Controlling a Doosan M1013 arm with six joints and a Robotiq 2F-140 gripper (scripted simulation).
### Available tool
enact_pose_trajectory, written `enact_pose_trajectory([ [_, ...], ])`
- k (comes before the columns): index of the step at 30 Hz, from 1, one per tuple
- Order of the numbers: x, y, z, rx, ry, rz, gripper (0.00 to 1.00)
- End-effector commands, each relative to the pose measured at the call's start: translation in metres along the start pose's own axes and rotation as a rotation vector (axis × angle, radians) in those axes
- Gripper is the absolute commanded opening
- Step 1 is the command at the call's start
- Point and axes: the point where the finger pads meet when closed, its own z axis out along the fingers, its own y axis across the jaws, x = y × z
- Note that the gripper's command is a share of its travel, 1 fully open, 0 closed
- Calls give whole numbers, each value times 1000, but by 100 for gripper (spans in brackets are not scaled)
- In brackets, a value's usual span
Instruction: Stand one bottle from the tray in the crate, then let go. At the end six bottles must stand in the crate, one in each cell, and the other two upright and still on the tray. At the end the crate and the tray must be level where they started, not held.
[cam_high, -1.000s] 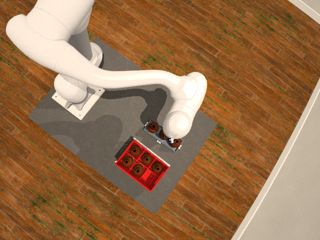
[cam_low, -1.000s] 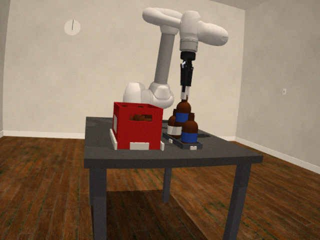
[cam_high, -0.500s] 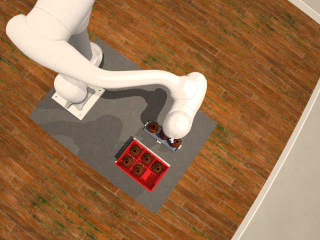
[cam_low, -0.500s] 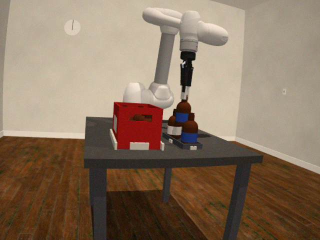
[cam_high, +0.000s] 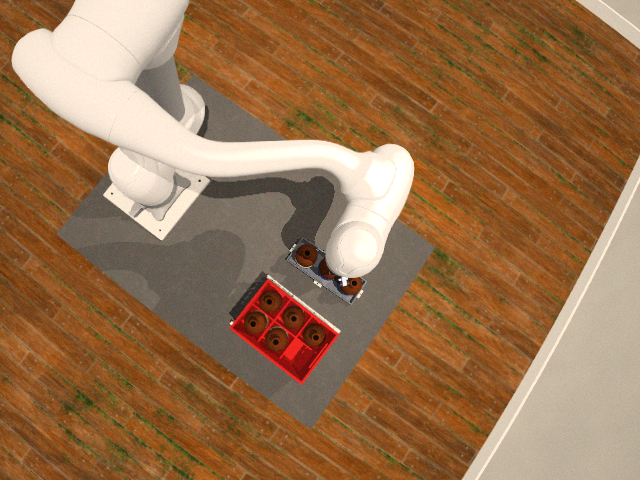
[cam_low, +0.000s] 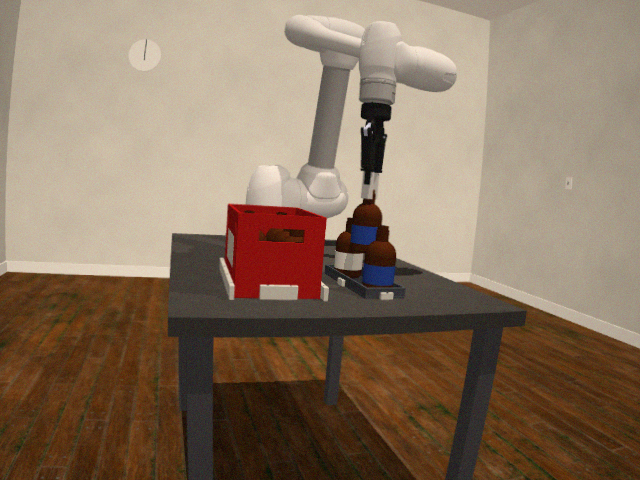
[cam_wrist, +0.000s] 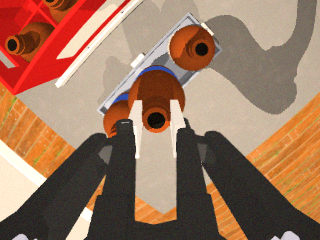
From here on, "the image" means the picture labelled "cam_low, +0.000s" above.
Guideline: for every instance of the red plastic crate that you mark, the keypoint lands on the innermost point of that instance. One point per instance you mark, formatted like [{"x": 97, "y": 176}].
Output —
[{"x": 257, "y": 262}]

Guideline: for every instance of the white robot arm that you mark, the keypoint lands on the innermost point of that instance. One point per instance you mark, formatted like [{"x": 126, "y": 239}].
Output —
[{"x": 384, "y": 60}]

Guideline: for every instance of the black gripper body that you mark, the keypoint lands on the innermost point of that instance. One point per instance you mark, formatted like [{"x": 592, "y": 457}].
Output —
[{"x": 376, "y": 114}]

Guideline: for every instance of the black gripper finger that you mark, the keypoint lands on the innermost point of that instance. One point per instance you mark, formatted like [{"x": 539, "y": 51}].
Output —
[
  {"x": 379, "y": 159},
  {"x": 368, "y": 154}
]

